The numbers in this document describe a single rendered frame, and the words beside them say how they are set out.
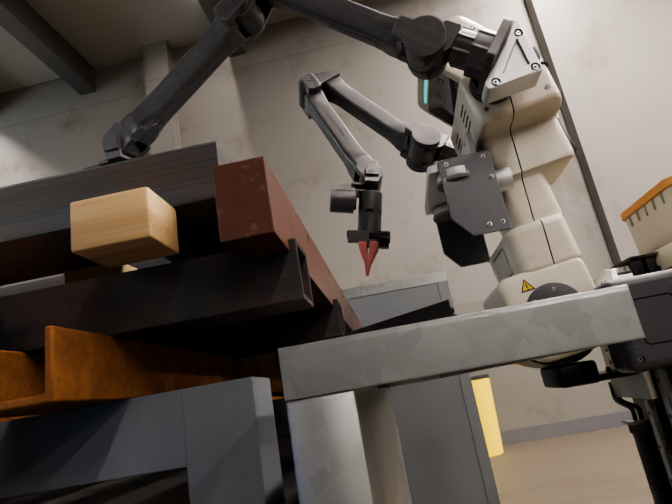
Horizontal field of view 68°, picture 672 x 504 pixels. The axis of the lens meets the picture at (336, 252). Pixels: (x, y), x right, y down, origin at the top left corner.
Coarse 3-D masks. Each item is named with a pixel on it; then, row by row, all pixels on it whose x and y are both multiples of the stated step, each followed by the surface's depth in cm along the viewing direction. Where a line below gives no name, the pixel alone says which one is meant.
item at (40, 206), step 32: (160, 160) 41; (192, 160) 41; (224, 160) 43; (0, 192) 42; (32, 192) 42; (64, 192) 42; (96, 192) 41; (160, 192) 40; (192, 192) 40; (0, 224) 41; (32, 224) 41; (64, 224) 41; (192, 224) 44; (0, 256) 44; (32, 256) 45; (64, 256) 47; (192, 256) 53; (0, 288) 67; (32, 288) 67
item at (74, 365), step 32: (0, 352) 38; (64, 352) 34; (96, 352) 38; (128, 352) 42; (160, 352) 48; (192, 352) 56; (0, 384) 37; (32, 384) 41; (64, 384) 33; (96, 384) 37; (128, 384) 41; (160, 384) 47; (192, 384) 54; (0, 416) 36
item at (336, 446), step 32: (288, 416) 28; (320, 416) 28; (352, 416) 27; (384, 416) 64; (320, 448) 27; (352, 448) 27; (384, 448) 48; (320, 480) 27; (352, 480) 27; (384, 480) 39
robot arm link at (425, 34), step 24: (264, 0) 105; (288, 0) 98; (312, 0) 97; (336, 0) 95; (240, 24) 102; (264, 24) 105; (336, 24) 96; (360, 24) 94; (384, 24) 92; (408, 24) 89; (432, 24) 88; (384, 48) 95; (408, 48) 88; (432, 48) 87
